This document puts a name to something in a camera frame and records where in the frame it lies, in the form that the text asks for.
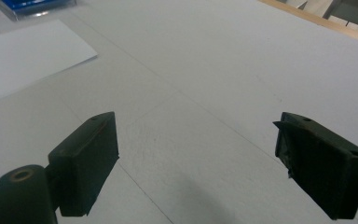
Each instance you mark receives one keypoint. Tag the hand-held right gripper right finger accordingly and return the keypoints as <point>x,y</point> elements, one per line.
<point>320,165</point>

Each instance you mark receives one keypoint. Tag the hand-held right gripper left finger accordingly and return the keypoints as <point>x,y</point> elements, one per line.
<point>84,161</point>

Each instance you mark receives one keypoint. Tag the white paper sheet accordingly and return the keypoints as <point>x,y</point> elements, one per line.
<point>28,59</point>

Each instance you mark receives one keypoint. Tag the wooden table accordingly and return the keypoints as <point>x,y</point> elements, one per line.
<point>323,23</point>

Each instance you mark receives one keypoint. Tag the white table cover board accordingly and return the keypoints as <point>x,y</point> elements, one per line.
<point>205,77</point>

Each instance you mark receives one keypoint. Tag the white desk frame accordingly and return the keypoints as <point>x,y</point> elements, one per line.
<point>329,7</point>

